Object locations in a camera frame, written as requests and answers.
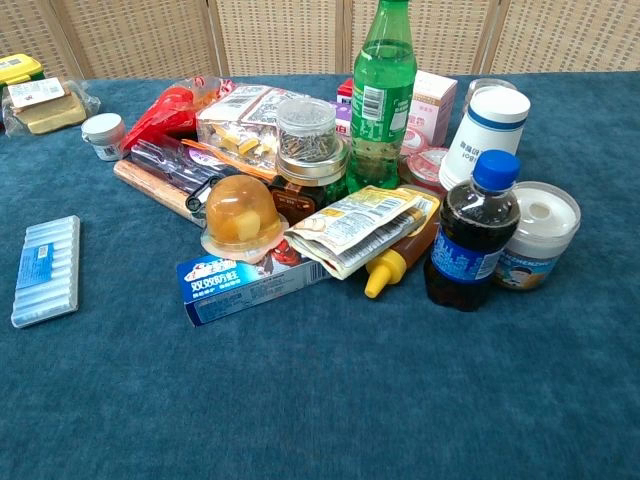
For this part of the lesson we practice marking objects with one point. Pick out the clear blue plastic case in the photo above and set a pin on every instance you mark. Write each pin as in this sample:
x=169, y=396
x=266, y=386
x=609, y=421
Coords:
x=46, y=272

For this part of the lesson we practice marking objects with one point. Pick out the red lidded clear cup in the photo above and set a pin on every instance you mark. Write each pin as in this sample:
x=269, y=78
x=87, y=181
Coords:
x=425, y=167

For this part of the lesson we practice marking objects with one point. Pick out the purple wrapped snack bar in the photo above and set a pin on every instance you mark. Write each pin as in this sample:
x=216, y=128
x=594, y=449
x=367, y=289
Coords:
x=175, y=165

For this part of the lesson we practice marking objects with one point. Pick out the clear bag of snacks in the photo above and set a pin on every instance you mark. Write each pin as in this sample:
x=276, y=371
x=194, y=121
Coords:
x=240, y=125

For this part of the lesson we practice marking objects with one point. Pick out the yellow green lidded box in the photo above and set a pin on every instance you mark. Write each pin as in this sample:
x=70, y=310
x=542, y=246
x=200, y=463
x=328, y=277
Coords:
x=19, y=68

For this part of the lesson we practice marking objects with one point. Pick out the small cola bottle blue cap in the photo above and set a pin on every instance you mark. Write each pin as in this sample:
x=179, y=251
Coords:
x=470, y=240

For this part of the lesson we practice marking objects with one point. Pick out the dark glass jar gold lid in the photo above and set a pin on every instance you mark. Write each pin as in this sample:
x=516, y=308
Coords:
x=310, y=182

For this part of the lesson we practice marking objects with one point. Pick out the stack of white paper cups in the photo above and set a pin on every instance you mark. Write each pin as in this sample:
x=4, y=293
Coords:
x=487, y=137

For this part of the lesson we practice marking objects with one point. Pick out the folded yellow printed pouch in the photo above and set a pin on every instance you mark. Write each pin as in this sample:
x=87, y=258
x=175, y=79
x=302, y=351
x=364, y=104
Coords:
x=350, y=225

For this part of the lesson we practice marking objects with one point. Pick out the woven rattan folding screen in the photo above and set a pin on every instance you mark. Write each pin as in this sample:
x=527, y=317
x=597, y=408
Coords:
x=150, y=35

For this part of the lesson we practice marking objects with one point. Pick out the blue velvet tablecloth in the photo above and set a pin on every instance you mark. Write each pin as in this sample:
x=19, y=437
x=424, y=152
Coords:
x=320, y=375

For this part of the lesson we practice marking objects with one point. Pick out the small red purple milk carton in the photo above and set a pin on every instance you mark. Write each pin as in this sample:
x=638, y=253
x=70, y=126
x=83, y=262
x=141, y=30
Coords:
x=344, y=112

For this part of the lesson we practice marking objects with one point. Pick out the pink white carton box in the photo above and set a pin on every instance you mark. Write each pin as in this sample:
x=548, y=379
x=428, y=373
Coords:
x=432, y=107

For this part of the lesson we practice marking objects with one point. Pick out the green plastic soda bottle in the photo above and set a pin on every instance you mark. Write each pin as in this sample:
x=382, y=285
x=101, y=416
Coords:
x=382, y=100

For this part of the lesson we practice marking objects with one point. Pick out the small white cream jar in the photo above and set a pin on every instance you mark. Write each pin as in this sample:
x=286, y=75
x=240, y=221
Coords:
x=105, y=135

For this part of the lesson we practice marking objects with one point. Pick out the wooden block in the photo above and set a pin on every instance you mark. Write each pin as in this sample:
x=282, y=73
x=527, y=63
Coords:
x=150, y=185

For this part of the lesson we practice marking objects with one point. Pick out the round clear-lid snack tub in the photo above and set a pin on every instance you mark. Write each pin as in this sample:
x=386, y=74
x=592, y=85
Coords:
x=540, y=240

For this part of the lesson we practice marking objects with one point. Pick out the packaged brown cake slices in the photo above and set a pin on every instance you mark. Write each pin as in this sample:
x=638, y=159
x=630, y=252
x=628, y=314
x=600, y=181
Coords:
x=45, y=105

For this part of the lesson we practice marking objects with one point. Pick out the blue toothpaste box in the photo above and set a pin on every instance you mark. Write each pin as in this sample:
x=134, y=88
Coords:
x=240, y=290

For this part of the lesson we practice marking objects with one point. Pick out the honey squeeze bottle yellow cap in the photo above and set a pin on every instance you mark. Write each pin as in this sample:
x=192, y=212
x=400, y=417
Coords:
x=400, y=250

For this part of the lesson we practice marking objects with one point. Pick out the yellow fruit jelly cup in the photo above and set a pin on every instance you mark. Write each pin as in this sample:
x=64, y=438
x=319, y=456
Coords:
x=240, y=215

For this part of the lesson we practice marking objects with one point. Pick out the red plastic snack bag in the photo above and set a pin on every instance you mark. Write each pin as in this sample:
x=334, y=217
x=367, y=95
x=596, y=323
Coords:
x=160, y=117

